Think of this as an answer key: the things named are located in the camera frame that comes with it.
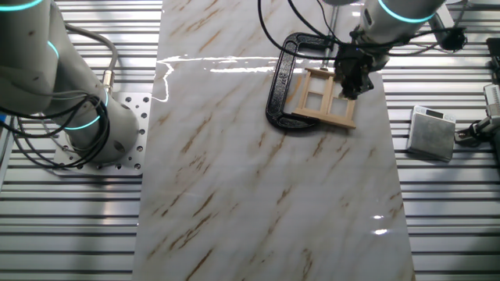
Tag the grey flat object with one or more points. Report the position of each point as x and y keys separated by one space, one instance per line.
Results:
x=484 y=3

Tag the silver aluminium frame beam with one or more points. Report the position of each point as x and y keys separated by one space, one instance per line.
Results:
x=4 y=156

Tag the marble pattern board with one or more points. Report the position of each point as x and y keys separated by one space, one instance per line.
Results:
x=234 y=175

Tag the silver digital scale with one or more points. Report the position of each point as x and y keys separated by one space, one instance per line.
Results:
x=429 y=136

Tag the black metal C-clamp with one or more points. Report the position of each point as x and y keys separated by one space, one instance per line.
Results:
x=279 y=82

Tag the silver perforated base plate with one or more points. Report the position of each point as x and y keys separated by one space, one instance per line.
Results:
x=134 y=105

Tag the grey vented device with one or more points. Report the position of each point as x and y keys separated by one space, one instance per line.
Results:
x=493 y=97

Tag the black box device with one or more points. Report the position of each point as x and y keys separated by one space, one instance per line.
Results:
x=494 y=54

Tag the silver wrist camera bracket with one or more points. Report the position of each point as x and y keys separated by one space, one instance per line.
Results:
x=441 y=19

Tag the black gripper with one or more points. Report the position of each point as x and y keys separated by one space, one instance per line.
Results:
x=357 y=62

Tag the small wooden sliding window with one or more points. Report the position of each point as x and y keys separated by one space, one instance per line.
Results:
x=336 y=121

